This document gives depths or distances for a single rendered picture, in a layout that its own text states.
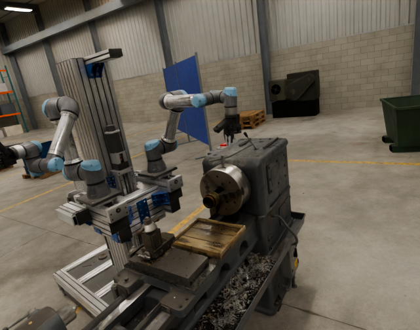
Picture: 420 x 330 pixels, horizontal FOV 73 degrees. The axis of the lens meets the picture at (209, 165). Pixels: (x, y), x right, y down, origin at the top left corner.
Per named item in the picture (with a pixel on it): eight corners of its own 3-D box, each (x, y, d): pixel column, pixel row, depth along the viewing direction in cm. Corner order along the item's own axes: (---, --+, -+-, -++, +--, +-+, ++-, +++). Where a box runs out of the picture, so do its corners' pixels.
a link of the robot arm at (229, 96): (228, 86, 167) (240, 86, 161) (229, 105, 171) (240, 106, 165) (219, 88, 162) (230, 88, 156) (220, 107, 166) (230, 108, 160)
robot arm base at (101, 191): (83, 197, 186) (78, 183, 183) (103, 188, 197) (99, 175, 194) (94, 201, 176) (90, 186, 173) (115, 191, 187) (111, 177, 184)
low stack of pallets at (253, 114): (244, 122, 1058) (243, 110, 1045) (266, 121, 1015) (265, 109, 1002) (230, 129, 957) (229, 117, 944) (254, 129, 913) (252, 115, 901)
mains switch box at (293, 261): (289, 278, 250) (282, 194, 226) (308, 284, 240) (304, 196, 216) (275, 306, 223) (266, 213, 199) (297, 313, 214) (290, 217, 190)
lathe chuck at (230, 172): (208, 203, 200) (206, 162, 189) (248, 214, 184) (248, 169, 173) (200, 209, 193) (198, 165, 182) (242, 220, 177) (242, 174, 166)
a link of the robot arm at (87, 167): (96, 184, 176) (90, 163, 172) (79, 184, 181) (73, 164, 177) (109, 177, 187) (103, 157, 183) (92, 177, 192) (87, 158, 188)
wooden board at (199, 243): (198, 222, 192) (197, 217, 191) (246, 231, 172) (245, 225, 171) (170, 246, 169) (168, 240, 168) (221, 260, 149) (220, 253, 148)
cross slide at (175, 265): (147, 247, 161) (145, 239, 159) (210, 264, 137) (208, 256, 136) (124, 264, 148) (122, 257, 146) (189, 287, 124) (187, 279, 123)
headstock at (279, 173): (241, 179, 258) (236, 137, 247) (293, 183, 232) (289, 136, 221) (205, 207, 212) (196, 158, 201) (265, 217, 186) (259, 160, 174)
